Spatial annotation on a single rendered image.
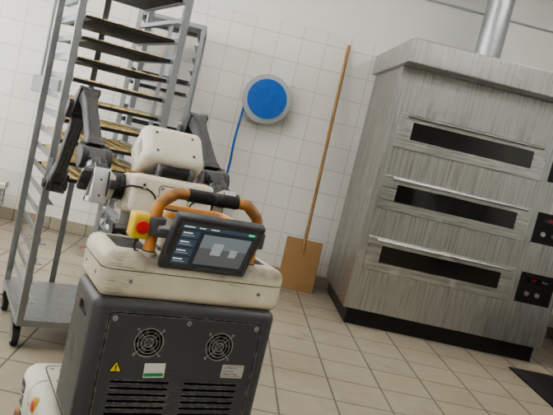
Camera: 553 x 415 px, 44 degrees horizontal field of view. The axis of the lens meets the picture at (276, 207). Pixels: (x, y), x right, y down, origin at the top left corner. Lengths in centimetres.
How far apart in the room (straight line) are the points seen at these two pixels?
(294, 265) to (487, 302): 153
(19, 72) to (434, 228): 349
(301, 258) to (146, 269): 376
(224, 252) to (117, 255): 28
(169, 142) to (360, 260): 280
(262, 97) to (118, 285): 386
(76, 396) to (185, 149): 84
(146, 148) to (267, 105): 339
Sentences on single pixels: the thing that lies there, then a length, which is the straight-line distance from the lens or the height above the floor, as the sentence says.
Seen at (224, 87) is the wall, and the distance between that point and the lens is 567.
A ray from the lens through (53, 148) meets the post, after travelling 306.
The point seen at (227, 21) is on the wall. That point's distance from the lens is 572.
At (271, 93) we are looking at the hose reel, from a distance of 553.
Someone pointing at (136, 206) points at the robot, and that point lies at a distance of 214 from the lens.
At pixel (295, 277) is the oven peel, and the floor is 10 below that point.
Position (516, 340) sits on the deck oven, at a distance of 530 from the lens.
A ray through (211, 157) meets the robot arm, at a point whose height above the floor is 106.
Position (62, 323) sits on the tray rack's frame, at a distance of 326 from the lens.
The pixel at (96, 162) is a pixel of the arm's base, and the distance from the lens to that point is 223.
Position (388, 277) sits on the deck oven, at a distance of 489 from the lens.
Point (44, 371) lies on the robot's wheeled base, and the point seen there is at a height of 28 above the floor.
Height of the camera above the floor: 121
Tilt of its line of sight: 6 degrees down
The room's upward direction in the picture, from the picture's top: 13 degrees clockwise
